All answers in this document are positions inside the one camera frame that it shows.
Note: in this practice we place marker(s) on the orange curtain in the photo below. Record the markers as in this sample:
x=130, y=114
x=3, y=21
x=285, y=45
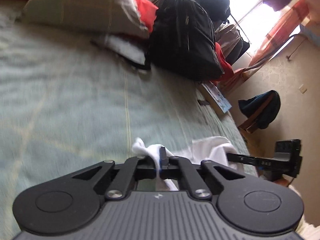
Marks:
x=281, y=31

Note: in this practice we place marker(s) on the blue picture book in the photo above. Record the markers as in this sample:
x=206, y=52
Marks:
x=214, y=97

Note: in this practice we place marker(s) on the white black folded cloth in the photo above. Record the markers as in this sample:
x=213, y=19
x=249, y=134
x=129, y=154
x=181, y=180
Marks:
x=129, y=49

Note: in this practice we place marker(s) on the red blanket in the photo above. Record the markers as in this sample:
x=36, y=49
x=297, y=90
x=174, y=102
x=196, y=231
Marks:
x=147, y=12

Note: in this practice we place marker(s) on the black backpack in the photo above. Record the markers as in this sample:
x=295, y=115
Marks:
x=183, y=41

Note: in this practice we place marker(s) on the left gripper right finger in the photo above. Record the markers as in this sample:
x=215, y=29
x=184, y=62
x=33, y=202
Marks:
x=174, y=167

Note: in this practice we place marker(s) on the grey green pillow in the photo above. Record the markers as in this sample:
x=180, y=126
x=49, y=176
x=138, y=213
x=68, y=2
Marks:
x=106, y=16

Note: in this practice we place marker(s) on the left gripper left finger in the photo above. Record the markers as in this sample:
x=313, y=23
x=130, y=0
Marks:
x=136, y=168

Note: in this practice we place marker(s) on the white printed t-shirt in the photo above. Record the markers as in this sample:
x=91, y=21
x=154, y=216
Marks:
x=211, y=148

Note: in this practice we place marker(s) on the dark teal garment on chair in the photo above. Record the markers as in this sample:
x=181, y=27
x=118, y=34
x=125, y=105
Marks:
x=260, y=111

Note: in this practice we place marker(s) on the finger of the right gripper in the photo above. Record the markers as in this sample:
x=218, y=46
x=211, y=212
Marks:
x=243, y=159

